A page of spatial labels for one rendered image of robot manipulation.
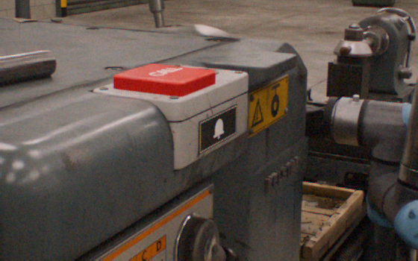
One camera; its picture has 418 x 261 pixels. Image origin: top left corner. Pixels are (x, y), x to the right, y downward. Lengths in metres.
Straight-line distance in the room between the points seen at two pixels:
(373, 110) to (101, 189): 0.81
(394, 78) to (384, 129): 0.98
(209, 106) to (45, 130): 0.16
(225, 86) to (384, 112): 0.64
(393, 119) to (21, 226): 0.86
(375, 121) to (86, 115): 0.77
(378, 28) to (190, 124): 1.62
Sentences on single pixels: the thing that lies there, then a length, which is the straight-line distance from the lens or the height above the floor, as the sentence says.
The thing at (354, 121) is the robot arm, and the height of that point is 1.08.
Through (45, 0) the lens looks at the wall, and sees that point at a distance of 11.67.
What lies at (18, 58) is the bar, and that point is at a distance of 0.63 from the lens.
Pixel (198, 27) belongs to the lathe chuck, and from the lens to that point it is 1.12.
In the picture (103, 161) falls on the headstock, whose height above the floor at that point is 1.23.
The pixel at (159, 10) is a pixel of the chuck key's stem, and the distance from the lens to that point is 1.13.
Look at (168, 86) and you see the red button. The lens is 0.58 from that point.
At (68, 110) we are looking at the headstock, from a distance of 0.54.
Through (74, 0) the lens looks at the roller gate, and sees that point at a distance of 12.20.
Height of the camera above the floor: 1.38
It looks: 14 degrees down
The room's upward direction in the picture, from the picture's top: 1 degrees clockwise
